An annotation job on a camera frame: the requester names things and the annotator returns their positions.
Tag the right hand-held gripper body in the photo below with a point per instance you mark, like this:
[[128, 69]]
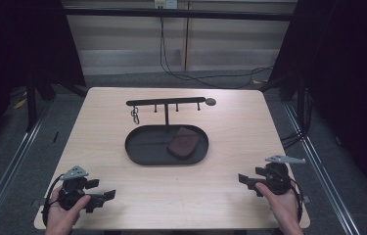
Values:
[[277, 182]]

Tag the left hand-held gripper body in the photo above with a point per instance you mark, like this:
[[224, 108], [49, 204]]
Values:
[[73, 196]]

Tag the black hook stand with tray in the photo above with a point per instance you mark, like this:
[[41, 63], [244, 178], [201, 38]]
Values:
[[148, 147]]

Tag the brown zip pouch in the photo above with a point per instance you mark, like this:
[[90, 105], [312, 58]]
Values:
[[183, 143]]

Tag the person's left hand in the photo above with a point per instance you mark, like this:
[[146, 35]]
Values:
[[62, 218]]

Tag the person's right hand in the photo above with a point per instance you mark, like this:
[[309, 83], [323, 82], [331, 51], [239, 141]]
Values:
[[282, 209]]

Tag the small black floor stick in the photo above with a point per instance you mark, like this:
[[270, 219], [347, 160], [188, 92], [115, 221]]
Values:
[[55, 137]]

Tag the black metal stand leg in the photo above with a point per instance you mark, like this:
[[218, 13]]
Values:
[[31, 104]]

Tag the yellow tape strip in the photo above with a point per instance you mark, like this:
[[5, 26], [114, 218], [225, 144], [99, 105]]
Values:
[[20, 103]]

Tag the dark curtain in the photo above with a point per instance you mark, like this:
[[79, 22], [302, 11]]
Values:
[[350, 81], [14, 49]]

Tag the black horizontal metal bar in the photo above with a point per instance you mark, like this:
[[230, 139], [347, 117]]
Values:
[[177, 14]]

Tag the silver floor rail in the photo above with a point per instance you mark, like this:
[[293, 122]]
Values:
[[321, 169], [11, 169]]

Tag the white wall power outlet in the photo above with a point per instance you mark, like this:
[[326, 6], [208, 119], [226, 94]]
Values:
[[166, 4]]

